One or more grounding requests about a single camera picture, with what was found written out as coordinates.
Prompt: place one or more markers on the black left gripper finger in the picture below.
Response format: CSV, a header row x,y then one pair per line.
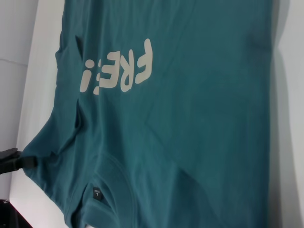
x,y
26,162

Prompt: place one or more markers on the teal t-shirt with beige print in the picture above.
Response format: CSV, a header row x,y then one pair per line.
x,y
190,118

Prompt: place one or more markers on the dark robot torso part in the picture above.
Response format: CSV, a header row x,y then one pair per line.
x,y
6,213

